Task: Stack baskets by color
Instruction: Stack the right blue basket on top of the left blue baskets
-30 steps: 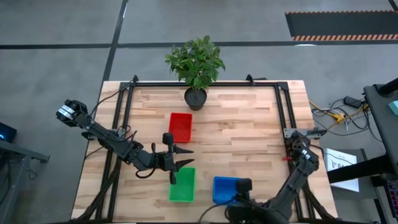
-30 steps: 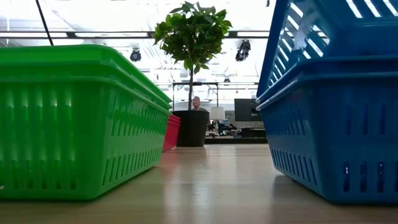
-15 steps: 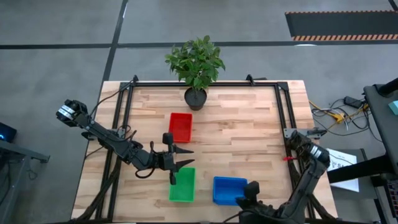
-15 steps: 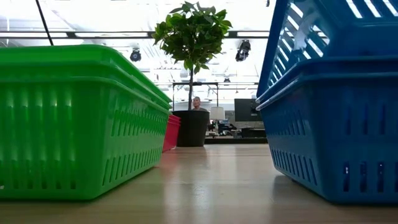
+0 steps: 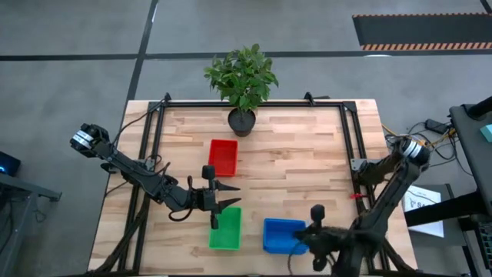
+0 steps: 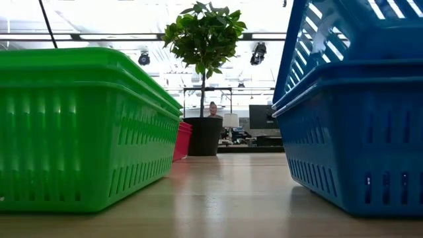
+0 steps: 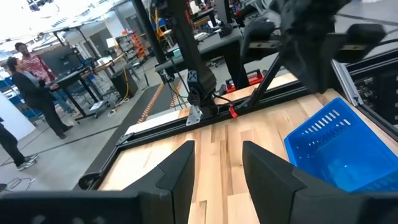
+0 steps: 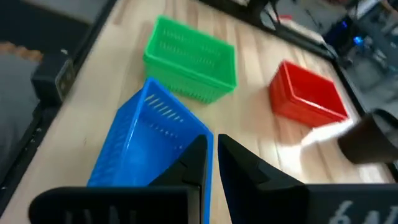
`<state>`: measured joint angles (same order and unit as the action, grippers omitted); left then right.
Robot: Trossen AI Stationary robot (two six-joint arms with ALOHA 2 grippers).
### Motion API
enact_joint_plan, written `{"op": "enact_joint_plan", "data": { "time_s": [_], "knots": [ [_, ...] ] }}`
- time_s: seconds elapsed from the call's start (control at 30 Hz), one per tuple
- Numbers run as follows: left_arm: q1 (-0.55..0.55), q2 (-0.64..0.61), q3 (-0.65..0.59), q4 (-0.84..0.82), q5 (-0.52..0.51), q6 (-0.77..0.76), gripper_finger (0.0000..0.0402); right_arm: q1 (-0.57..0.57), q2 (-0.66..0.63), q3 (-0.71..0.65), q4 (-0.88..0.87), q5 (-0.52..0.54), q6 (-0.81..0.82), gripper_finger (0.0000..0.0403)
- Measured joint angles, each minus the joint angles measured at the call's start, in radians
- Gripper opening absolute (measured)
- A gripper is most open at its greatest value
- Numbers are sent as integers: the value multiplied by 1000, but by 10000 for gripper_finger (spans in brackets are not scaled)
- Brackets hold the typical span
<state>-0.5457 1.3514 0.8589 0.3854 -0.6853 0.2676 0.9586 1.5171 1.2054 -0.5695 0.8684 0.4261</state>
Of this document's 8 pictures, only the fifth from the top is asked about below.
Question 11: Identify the grey metal bracket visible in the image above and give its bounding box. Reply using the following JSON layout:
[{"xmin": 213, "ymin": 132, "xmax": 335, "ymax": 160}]
[{"xmin": 350, "ymin": 157, "xmax": 371, "ymax": 172}]

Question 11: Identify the green plastic basket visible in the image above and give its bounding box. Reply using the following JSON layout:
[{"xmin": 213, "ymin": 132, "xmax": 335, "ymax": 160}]
[{"xmin": 208, "ymin": 206, "xmax": 243, "ymax": 252}]

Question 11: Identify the white paper sheet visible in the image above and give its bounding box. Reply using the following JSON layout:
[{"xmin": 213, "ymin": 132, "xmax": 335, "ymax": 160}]
[{"xmin": 402, "ymin": 185, "xmax": 445, "ymax": 239}]

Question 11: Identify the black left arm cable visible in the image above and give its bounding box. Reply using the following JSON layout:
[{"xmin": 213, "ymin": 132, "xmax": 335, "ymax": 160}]
[{"xmin": 111, "ymin": 100, "xmax": 166, "ymax": 148}]

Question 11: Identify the black power adapter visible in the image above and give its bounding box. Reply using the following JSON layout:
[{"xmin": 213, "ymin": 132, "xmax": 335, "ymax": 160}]
[{"xmin": 424, "ymin": 118, "xmax": 449, "ymax": 135}]

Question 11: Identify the black aluminium rig frame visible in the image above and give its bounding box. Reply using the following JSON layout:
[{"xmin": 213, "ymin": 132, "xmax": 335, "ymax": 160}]
[{"xmin": 117, "ymin": 92, "xmax": 391, "ymax": 276}]

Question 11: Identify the grey stand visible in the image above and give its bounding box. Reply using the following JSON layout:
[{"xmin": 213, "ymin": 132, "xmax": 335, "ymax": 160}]
[{"xmin": 0, "ymin": 172, "xmax": 62, "ymax": 277}]

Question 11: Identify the dark device with blue light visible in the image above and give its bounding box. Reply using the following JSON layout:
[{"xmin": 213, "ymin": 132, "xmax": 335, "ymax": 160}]
[{"xmin": 0, "ymin": 150, "xmax": 22, "ymax": 178}]

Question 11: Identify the black plant pot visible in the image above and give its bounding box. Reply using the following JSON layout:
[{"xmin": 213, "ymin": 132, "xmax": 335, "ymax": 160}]
[{"xmin": 227, "ymin": 107, "xmax": 257, "ymax": 138}]

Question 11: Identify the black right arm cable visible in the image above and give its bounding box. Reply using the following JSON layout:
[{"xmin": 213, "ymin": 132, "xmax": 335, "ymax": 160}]
[{"xmin": 287, "ymin": 241, "xmax": 303, "ymax": 276}]

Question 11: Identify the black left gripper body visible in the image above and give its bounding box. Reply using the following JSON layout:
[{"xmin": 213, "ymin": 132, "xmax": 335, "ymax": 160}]
[{"xmin": 191, "ymin": 165, "xmax": 221, "ymax": 231}]

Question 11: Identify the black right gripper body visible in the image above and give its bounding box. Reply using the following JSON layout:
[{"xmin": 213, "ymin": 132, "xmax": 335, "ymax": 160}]
[{"xmin": 305, "ymin": 205, "xmax": 349, "ymax": 272}]

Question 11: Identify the blue plastic basket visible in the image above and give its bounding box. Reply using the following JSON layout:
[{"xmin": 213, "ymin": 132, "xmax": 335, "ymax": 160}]
[{"xmin": 262, "ymin": 218, "xmax": 309, "ymax": 255}]

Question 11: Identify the red plastic basket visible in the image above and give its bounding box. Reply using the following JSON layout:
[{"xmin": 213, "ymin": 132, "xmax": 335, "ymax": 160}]
[{"xmin": 208, "ymin": 138, "xmax": 239, "ymax": 178}]

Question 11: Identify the black side desk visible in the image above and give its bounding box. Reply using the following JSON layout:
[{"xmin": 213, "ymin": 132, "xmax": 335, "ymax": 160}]
[{"xmin": 448, "ymin": 95, "xmax": 492, "ymax": 216}]

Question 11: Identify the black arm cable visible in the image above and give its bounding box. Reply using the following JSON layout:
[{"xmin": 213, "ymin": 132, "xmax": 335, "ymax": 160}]
[
  {"xmin": 287, "ymin": 241, "xmax": 303, "ymax": 276},
  {"xmin": 111, "ymin": 100, "xmax": 166, "ymax": 148}
]

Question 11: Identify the bundle of floor cables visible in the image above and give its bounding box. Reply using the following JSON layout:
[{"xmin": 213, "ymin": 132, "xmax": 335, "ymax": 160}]
[{"xmin": 381, "ymin": 121, "xmax": 468, "ymax": 172}]

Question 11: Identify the black hazard striped floor mat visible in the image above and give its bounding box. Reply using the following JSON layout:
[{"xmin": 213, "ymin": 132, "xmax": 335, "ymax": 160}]
[{"xmin": 352, "ymin": 12, "xmax": 492, "ymax": 52}]

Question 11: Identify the green leafy potted plant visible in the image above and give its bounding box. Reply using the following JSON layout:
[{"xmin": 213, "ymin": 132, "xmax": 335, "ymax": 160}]
[{"xmin": 203, "ymin": 42, "xmax": 280, "ymax": 113}]

